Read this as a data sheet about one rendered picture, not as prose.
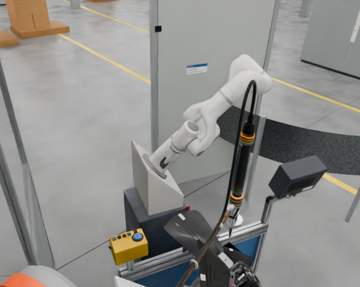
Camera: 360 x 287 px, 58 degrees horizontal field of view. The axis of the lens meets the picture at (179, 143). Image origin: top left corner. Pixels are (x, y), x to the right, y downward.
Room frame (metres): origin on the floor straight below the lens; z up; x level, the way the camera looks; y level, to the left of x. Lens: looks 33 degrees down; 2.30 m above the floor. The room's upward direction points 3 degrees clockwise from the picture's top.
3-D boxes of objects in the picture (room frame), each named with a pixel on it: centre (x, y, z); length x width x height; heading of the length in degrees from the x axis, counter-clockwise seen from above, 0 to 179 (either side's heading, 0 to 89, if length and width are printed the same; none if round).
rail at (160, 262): (1.20, -0.14, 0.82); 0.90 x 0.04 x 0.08; 116
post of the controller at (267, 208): (1.39, -0.52, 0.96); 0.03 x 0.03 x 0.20; 26
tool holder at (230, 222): (0.83, -0.20, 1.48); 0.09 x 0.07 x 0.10; 151
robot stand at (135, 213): (1.48, 0.14, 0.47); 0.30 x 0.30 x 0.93; 27
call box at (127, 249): (1.03, 0.22, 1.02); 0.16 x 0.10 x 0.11; 116
